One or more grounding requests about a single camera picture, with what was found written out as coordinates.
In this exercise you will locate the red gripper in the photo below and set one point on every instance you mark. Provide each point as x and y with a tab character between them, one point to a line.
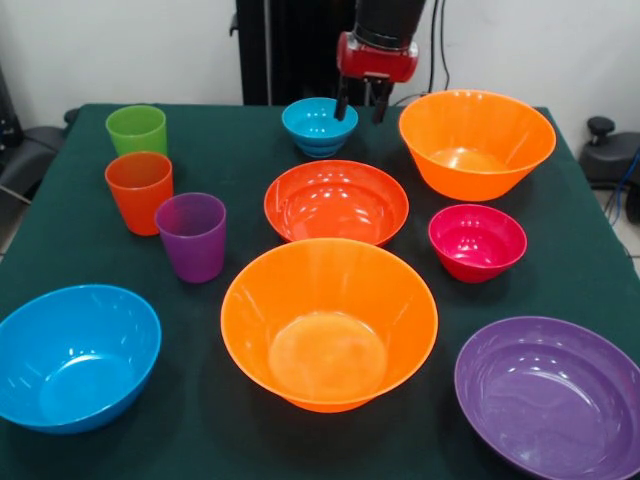
375	62

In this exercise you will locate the small blue bowl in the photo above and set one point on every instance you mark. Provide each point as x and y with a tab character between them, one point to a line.
312	130

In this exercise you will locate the large orange bowl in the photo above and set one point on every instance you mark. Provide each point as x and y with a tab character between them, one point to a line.
327	325
475	145

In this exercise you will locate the red-orange bowl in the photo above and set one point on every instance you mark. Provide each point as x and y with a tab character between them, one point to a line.
335	202

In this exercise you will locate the dark green tablecloth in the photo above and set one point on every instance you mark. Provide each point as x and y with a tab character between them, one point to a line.
240	150

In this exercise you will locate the pink bowl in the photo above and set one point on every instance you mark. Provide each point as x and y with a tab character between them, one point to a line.
475	245

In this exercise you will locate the purple cup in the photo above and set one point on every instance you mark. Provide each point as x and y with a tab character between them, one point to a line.
192	245

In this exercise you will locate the green cup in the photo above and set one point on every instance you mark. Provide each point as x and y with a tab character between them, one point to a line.
137	132

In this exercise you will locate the orange cup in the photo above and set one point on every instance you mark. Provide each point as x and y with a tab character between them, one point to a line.
137	200

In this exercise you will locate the purple bowl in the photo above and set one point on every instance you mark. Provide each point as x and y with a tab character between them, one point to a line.
550	400

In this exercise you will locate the large blue bowl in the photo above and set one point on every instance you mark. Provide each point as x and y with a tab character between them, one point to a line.
75	360

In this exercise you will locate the black pedestal leg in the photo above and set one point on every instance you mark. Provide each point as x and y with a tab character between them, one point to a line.
30	150
607	155

